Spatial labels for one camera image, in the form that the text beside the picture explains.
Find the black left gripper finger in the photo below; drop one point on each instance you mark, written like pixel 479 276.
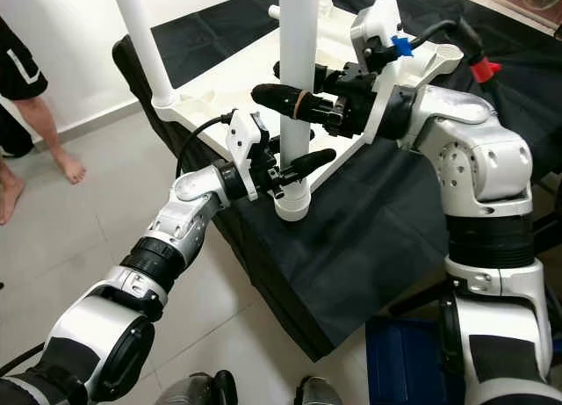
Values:
pixel 306 164

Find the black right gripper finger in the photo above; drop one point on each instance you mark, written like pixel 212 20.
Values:
pixel 334 78
pixel 281 100

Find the white plastic table top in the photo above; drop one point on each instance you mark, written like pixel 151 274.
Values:
pixel 211 106

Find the black tablecloth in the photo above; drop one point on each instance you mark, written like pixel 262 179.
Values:
pixel 360 229

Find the person in black shorts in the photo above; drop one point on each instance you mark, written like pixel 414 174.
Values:
pixel 18 71

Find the black robot right foot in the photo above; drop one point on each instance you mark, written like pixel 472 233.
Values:
pixel 318 392

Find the black robot foot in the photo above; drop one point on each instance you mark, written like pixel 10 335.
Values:
pixel 193 389
pixel 318 392

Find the black robot left foot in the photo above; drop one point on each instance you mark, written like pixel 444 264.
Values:
pixel 193 389

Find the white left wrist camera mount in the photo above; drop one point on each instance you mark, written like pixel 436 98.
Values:
pixel 241 141

